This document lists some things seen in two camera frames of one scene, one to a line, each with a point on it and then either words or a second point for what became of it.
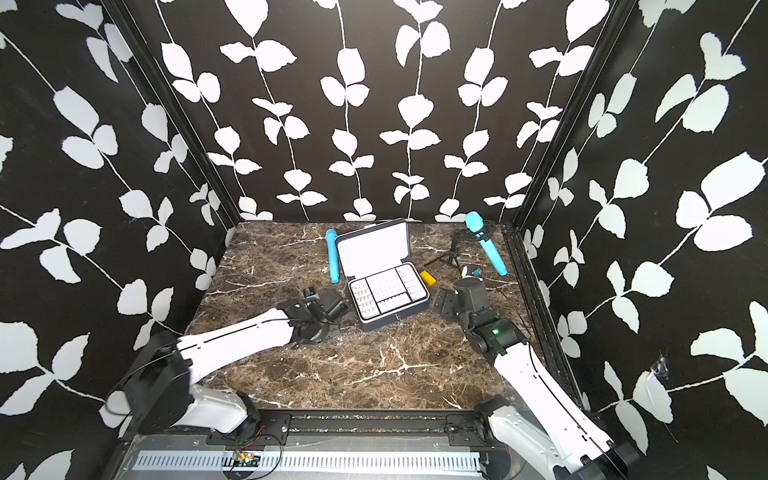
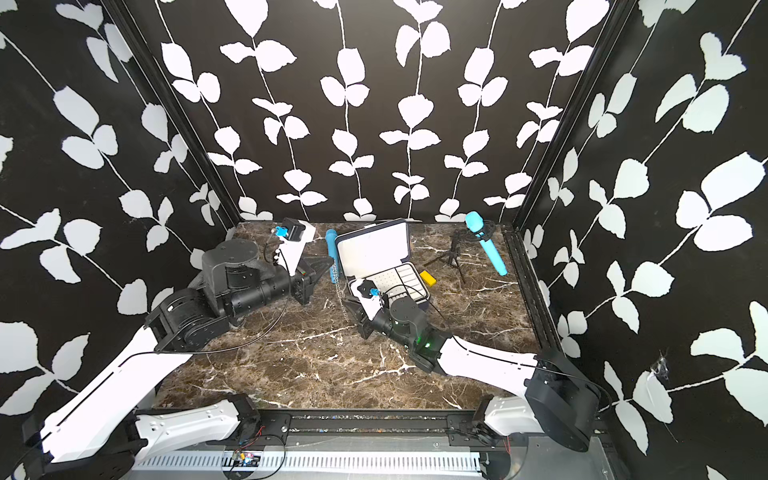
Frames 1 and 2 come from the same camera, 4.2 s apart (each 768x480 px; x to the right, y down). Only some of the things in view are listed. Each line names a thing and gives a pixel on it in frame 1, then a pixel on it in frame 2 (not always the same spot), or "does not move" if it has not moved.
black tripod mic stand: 488,232 does not move
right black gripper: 452,300 to 361,317
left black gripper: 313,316 to 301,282
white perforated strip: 309,461 does not move
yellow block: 429,279 does not move
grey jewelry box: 383,283 does not move
